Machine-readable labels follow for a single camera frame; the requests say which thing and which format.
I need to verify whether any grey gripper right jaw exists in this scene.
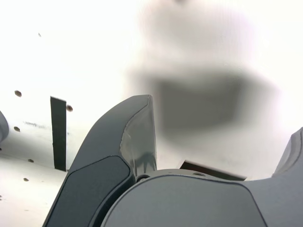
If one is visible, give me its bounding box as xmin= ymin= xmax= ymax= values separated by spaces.
xmin=100 ymin=126 xmax=303 ymax=227

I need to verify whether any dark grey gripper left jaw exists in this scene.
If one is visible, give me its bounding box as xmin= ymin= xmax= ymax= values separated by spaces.
xmin=42 ymin=94 xmax=158 ymax=227

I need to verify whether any black tape square outline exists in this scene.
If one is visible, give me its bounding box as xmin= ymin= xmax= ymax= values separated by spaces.
xmin=179 ymin=160 xmax=248 ymax=182

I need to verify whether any black tape strip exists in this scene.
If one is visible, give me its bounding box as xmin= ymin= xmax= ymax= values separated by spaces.
xmin=50 ymin=96 xmax=68 ymax=171

